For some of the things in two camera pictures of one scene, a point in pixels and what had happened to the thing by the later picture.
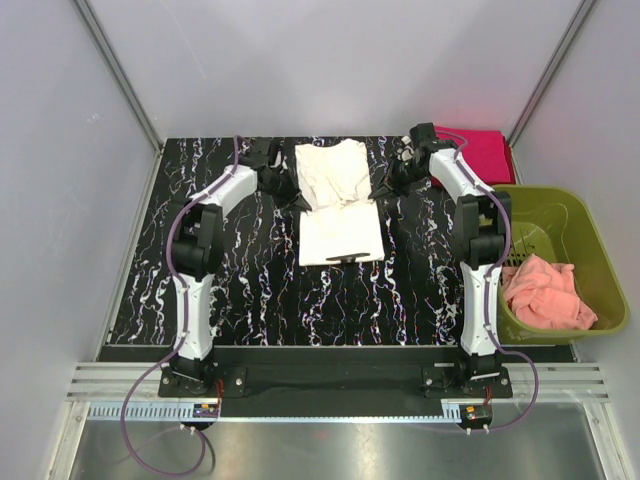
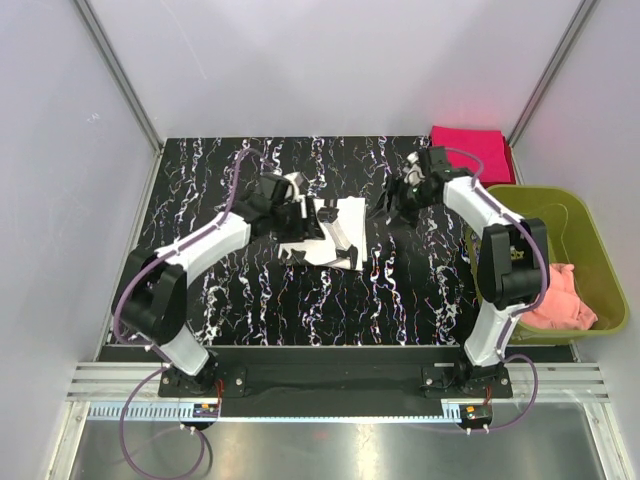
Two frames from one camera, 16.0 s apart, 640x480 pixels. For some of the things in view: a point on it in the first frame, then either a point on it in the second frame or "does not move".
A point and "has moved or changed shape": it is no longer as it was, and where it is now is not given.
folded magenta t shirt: (484, 151) does not move
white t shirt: (343, 223) has moved or changed shape
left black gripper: (300, 203) -> (305, 229)
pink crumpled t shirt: (542, 294) does not move
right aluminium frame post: (584, 10) does not move
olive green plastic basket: (554, 222) does not move
